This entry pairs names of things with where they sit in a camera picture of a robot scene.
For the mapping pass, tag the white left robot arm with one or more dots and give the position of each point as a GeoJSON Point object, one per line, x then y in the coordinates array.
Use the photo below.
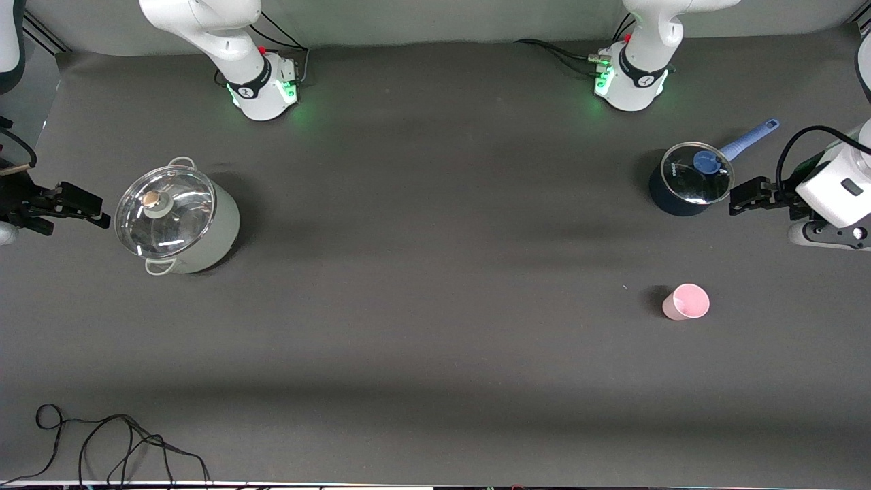
{"type": "Point", "coordinates": [643, 54]}

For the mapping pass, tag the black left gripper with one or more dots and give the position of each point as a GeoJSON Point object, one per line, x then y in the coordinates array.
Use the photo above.
{"type": "Point", "coordinates": [784, 197]}

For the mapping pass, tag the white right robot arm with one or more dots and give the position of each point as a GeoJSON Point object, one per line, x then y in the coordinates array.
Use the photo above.
{"type": "Point", "coordinates": [224, 41]}

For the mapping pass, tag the dark blue saucepan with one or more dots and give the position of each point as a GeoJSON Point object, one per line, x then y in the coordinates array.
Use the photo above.
{"type": "Point", "coordinates": [670, 204]}

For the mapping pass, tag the glass lid with blue knob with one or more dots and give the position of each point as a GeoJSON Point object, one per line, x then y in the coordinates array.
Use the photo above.
{"type": "Point", "coordinates": [687, 184]}

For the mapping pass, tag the pink plastic cup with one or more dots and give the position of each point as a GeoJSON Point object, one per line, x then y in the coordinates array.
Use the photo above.
{"type": "Point", "coordinates": [687, 303]}

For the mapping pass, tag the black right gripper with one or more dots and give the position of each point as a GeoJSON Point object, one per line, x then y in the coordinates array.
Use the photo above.
{"type": "Point", "coordinates": [19, 202]}

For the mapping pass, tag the dark metal frame rail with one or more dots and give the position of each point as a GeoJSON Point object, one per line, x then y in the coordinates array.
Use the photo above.
{"type": "Point", "coordinates": [44, 35]}

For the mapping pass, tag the glass lid with grey knob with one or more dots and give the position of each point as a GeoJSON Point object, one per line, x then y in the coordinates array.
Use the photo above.
{"type": "Point", "coordinates": [177, 224]}

